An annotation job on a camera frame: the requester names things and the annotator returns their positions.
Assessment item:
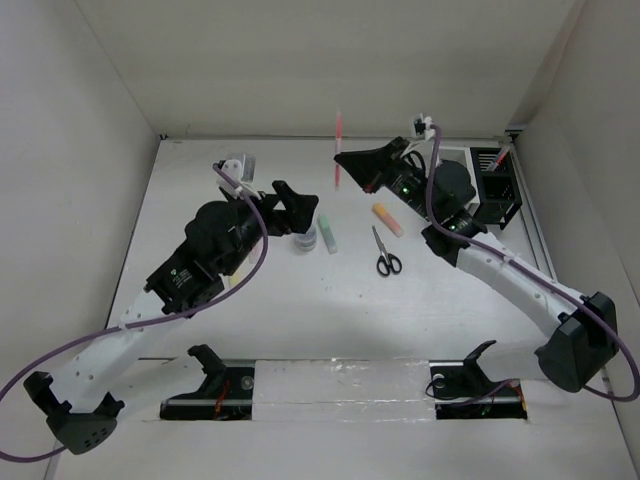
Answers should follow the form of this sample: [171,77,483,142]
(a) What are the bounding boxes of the clear paperclip jar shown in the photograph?
[294,226,318,252]

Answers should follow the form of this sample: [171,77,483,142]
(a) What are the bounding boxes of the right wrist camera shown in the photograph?
[410,113,435,141]

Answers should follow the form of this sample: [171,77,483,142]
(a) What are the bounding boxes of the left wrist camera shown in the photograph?
[213,153,258,197]

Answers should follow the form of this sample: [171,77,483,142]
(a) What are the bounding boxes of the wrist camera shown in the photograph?
[410,113,435,141]
[213,153,258,197]

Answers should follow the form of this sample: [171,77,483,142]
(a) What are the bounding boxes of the yellow highlighter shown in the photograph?
[227,270,243,288]

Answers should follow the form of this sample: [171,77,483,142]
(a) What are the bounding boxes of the white desk organizer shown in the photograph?
[439,146,473,168]

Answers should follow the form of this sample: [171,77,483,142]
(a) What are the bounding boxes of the black desk organizer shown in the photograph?
[470,147,522,230]

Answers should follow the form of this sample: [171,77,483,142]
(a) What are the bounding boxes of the orange pen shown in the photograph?
[486,145,511,171]

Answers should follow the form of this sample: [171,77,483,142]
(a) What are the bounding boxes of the red pen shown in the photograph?
[334,109,343,192]

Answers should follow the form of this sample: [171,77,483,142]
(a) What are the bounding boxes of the green highlighter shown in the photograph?
[317,214,338,254]

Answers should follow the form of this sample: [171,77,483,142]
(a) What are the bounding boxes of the orange highlighter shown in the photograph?
[372,203,404,238]

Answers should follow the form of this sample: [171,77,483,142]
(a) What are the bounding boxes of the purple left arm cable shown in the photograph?
[0,164,270,462]

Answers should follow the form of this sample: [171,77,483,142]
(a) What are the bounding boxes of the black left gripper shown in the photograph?
[220,181,317,277]

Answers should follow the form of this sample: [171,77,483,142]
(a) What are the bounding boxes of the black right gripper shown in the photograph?
[337,136,440,222]

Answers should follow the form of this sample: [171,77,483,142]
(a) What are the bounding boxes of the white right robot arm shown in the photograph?
[334,137,621,399]

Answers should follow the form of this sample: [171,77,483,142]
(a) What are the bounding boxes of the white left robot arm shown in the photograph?
[23,180,319,455]

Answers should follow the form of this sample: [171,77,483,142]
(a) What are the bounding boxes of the purple pink highlighter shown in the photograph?
[248,242,262,264]

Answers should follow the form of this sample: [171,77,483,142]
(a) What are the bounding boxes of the black handled scissors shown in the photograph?
[372,226,403,278]

